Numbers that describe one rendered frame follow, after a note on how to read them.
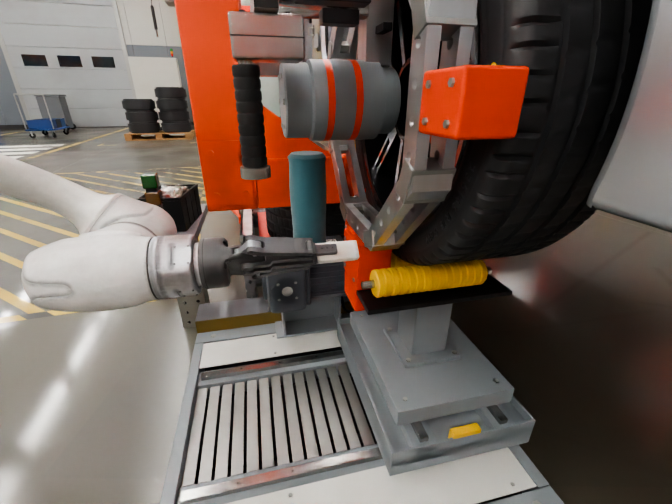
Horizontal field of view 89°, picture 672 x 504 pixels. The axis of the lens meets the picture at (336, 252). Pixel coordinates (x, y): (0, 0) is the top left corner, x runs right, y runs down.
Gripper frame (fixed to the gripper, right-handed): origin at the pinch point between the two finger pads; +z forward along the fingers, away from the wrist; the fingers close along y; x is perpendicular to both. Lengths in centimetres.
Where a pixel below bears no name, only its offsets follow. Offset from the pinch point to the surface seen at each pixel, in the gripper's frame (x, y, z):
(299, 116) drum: 24.5, 3.0, -3.1
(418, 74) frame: 14.3, 20.9, 9.1
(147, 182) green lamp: 41, -40, -41
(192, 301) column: 18, -91, -40
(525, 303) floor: -1, -88, 104
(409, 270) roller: -0.7, -12.5, 17.3
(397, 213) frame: 3.4, 5.3, 9.4
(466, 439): -36, -31, 30
